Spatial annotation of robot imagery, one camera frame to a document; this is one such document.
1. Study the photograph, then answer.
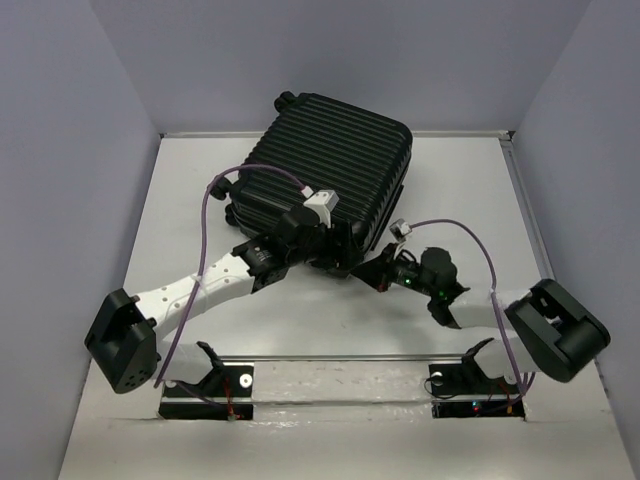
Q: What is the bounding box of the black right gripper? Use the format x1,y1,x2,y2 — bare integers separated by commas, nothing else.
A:
349,243,437,298

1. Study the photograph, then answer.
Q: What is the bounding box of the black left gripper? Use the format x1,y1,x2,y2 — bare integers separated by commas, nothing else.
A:
286,219,362,270

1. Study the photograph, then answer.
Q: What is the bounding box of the black ribbed hard suitcase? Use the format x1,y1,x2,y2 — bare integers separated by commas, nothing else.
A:
211,91,413,256

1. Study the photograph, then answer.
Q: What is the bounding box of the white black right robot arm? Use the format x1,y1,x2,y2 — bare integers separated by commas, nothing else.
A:
351,243,611,392

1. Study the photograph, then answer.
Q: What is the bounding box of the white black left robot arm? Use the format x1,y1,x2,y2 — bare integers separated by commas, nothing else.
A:
84,206,358,395

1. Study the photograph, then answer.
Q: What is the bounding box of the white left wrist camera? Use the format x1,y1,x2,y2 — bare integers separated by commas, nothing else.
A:
301,186,339,228

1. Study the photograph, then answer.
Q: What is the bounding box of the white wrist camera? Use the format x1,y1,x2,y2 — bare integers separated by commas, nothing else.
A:
301,186,339,228
389,218,412,256

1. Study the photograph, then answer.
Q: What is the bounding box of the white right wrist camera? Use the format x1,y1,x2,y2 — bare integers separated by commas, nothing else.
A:
389,218,412,256

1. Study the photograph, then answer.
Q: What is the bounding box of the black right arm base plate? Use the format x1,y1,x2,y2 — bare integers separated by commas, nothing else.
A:
423,363,526,419

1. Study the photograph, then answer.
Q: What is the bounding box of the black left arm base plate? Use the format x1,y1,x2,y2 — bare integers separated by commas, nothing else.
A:
158,362,254,421

